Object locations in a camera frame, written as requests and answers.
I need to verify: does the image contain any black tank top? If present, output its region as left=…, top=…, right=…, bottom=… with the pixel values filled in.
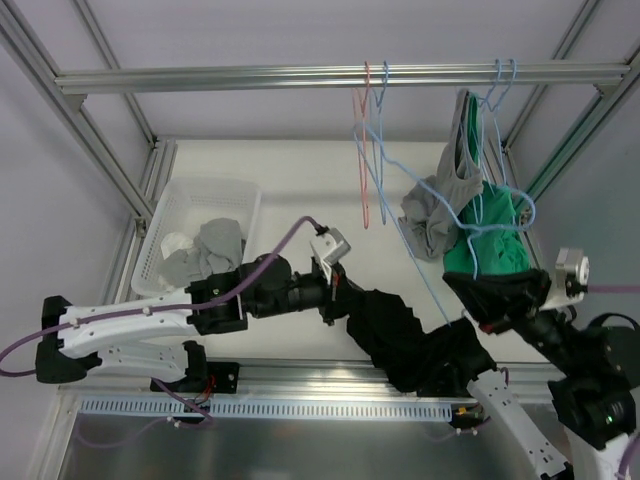
left=344, top=269, right=546, bottom=396

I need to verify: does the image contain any dark grey tank top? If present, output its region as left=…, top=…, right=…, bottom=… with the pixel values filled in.
left=399, top=89, right=480, bottom=261

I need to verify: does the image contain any pink wire hanger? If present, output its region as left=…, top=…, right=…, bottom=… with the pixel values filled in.
left=352, top=61, right=371, bottom=230

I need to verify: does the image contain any white tank top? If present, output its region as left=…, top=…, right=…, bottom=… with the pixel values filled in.
left=158, top=232, right=195, bottom=290

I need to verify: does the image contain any blue hanger of black top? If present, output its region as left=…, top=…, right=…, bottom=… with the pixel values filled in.
left=352, top=119, right=537, bottom=326

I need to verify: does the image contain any blue hanger of green top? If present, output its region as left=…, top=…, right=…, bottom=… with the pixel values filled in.
left=461, top=59, right=511, bottom=224

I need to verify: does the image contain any blue hanger of grey top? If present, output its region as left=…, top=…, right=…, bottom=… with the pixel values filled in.
left=372, top=60, right=390, bottom=226

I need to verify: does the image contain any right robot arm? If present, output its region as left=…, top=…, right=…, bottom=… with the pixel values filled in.
left=443, top=269, right=639, bottom=479

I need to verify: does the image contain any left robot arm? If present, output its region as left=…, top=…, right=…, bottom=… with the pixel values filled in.
left=35, top=255, right=364, bottom=392

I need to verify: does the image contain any green tank top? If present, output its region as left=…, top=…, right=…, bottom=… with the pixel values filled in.
left=443, top=89, right=530, bottom=275

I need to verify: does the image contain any empty blue hanger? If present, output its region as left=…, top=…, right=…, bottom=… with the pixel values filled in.
left=492, top=58, right=519, bottom=186

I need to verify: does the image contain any white plastic basket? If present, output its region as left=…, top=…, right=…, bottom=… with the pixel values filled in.
left=131, top=177, right=262, bottom=297

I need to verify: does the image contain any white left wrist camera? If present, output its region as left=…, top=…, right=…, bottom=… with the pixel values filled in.
left=310, top=227, right=351, bottom=284

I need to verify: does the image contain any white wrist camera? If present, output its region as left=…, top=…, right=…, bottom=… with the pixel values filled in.
left=310, top=227, right=351, bottom=284
left=541, top=248, right=590, bottom=310

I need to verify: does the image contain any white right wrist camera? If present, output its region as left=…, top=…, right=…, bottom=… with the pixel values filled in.
left=541, top=248, right=590, bottom=310

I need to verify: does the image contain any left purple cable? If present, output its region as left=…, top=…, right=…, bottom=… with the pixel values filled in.
left=0, top=215, right=321, bottom=379

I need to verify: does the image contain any purple cable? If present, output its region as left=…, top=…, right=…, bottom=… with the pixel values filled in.
left=584, top=283, right=640, bottom=480
left=0, top=215, right=321, bottom=379

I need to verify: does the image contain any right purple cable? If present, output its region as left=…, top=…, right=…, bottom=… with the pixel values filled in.
left=584, top=283, right=640, bottom=480

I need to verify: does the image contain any white slotted cable duct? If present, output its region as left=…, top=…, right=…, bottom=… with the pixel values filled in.
left=79, top=396, right=453, bottom=423

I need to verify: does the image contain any aluminium hanging rail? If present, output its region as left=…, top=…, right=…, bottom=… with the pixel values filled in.
left=55, top=60, right=631, bottom=95

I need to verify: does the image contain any aluminium frame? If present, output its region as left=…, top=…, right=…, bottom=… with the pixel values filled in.
left=1, top=1, right=639, bottom=479

